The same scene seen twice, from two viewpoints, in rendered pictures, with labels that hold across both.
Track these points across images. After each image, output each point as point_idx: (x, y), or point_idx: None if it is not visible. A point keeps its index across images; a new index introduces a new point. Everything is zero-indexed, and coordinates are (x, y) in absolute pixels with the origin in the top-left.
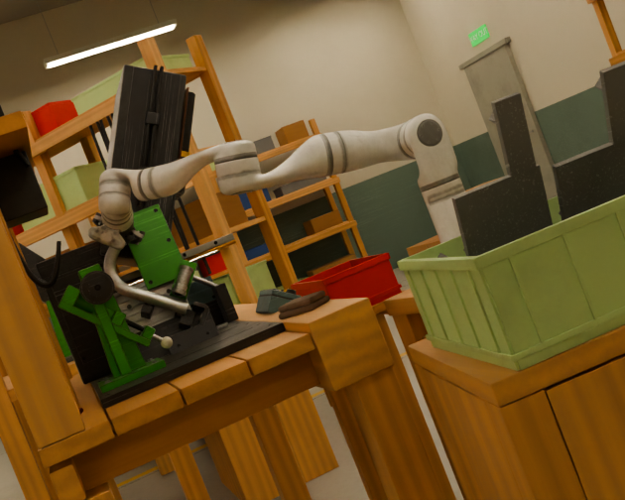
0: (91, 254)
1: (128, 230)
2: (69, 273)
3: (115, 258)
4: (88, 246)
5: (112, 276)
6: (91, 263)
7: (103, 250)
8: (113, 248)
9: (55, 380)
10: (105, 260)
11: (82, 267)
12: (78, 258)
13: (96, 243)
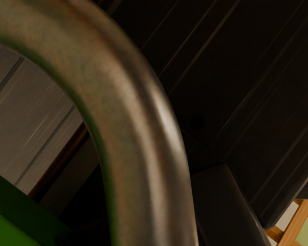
0: (264, 144)
1: None
2: (300, 12)
3: (100, 153)
4: (299, 170)
5: (34, 9)
6: (239, 108)
7: (223, 185)
8: (151, 213)
9: None
10: (154, 98)
11: (265, 68)
12: (306, 94)
13: (274, 204)
